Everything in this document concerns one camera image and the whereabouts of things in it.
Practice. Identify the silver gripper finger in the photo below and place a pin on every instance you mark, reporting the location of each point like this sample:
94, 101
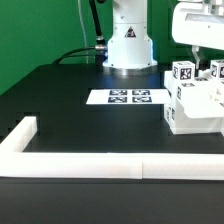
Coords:
195, 52

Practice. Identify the white marker sheet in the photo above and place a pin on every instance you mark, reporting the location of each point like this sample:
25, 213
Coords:
128, 97

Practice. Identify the white chair back piece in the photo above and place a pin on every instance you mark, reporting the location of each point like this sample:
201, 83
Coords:
196, 91

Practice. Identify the white chair seat piece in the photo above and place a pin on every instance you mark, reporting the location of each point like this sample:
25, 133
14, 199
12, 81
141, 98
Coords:
197, 118

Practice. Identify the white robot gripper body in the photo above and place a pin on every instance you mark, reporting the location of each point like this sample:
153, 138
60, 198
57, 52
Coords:
199, 23

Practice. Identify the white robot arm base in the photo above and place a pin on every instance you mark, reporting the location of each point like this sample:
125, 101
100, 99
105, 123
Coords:
130, 47

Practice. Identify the small white marker cube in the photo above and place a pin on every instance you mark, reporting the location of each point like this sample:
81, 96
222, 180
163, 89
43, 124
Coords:
183, 70
217, 69

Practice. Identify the white U-shaped boundary frame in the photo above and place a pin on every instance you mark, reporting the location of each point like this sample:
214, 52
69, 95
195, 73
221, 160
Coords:
15, 161

